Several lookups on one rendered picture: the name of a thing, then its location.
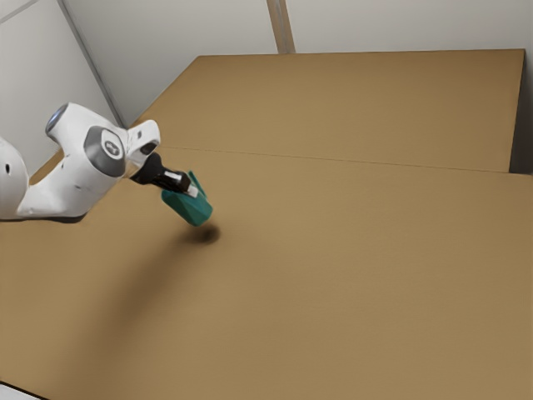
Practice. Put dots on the teal faceted mug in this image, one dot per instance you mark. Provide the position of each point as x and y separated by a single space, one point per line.
190 207

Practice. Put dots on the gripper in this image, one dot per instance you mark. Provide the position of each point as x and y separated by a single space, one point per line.
150 171

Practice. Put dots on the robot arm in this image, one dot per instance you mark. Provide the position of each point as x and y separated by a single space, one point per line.
75 175

